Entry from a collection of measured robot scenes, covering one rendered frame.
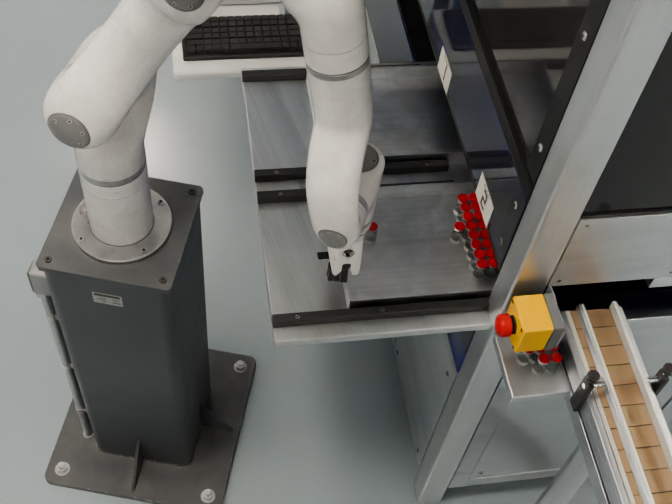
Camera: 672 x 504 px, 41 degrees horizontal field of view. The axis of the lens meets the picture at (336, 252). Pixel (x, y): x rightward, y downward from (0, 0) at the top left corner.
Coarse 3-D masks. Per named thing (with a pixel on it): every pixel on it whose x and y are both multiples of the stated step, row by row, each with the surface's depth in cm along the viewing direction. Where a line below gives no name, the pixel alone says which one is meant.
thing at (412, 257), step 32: (384, 192) 181; (416, 192) 182; (448, 192) 184; (384, 224) 178; (416, 224) 179; (448, 224) 180; (384, 256) 174; (416, 256) 174; (448, 256) 175; (352, 288) 169; (384, 288) 169; (416, 288) 170; (448, 288) 171; (480, 288) 171
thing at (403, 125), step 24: (384, 72) 201; (408, 72) 202; (432, 72) 203; (384, 96) 199; (408, 96) 200; (432, 96) 200; (384, 120) 195; (408, 120) 195; (432, 120) 196; (384, 144) 191; (408, 144) 191; (432, 144) 192; (456, 144) 192
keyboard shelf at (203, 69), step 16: (176, 48) 213; (176, 64) 210; (192, 64) 211; (208, 64) 211; (224, 64) 212; (240, 64) 212; (256, 64) 212; (272, 64) 213; (288, 64) 213; (304, 64) 214
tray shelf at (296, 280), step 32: (384, 64) 205; (256, 96) 196; (288, 96) 197; (256, 128) 190; (288, 128) 191; (256, 160) 185; (288, 160) 186; (256, 192) 181; (288, 224) 176; (288, 256) 172; (288, 288) 168; (320, 288) 168; (384, 320) 165; (416, 320) 166; (448, 320) 167; (480, 320) 167
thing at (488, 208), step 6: (480, 180) 167; (480, 186) 167; (486, 186) 164; (480, 192) 168; (486, 192) 164; (480, 198) 168; (480, 204) 168; (486, 204) 165; (492, 204) 162; (486, 210) 165; (492, 210) 162; (486, 216) 165; (486, 222) 165
